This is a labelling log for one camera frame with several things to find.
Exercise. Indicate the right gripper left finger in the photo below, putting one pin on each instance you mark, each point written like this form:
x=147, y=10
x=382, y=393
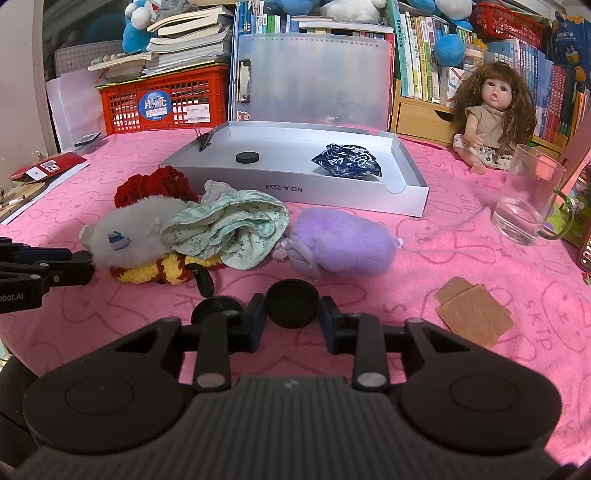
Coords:
x=219, y=336

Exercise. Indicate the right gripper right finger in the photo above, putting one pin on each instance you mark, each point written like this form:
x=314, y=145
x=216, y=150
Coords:
x=359, y=335

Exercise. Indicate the black round disc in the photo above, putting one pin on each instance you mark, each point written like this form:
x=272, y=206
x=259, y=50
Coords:
x=292, y=303
x=214, y=305

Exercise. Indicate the purple plush toy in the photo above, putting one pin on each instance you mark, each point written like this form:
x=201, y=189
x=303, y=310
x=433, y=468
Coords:
x=329, y=240

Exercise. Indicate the green patterned cloth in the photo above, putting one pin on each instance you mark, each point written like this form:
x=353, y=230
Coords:
x=241, y=227

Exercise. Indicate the white fluffy plush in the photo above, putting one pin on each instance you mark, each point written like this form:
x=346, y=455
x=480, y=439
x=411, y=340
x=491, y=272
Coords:
x=130, y=236

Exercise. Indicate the red yellow crochet toy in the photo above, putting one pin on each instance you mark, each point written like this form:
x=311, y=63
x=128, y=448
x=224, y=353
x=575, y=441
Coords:
x=173, y=268

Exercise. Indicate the red booklet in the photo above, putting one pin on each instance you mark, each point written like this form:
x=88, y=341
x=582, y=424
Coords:
x=47, y=168

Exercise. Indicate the silver cardboard tray box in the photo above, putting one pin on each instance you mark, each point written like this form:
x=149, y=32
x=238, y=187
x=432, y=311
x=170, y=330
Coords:
x=285, y=169

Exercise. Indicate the pink rabbit-print table cloth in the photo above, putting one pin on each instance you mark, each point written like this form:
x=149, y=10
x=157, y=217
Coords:
x=540, y=285

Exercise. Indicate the blue floral fabric pouch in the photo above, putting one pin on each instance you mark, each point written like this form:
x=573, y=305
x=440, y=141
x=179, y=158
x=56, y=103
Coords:
x=348, y=161

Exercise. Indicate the black disc in tray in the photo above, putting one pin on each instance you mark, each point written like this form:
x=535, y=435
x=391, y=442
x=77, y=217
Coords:
x=247, y=157

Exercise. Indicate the black binder clip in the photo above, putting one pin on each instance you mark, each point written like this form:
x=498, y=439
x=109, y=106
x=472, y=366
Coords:
x=203, y=139

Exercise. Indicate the glass mug with water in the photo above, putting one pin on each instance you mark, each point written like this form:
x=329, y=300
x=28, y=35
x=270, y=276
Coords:
x=532, y=186

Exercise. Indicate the wooden drawer organizer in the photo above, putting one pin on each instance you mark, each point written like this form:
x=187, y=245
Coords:
x=421, y=120

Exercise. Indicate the red plastic basket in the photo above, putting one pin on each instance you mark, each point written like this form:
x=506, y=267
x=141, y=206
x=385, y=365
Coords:
x=183, y=99

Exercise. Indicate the translucent clipboard folder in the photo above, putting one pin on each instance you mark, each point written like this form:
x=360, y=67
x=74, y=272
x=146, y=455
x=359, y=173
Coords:
x=312, y=78

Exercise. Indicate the long-haired baby doll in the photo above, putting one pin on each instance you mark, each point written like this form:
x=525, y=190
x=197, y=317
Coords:
x=493, y=113

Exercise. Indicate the blue white plush toy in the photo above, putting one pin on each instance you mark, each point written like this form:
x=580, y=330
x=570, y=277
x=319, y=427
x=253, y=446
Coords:
x=139, y=15

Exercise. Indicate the row of upright books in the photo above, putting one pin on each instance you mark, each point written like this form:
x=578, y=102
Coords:
x=435, y=48

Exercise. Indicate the stack of books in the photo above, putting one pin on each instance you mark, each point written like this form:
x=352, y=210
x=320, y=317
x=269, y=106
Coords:
x=184, y=36

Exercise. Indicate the red basket on shelf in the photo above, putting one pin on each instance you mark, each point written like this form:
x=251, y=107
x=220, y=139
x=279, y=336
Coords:
x=495, y=22

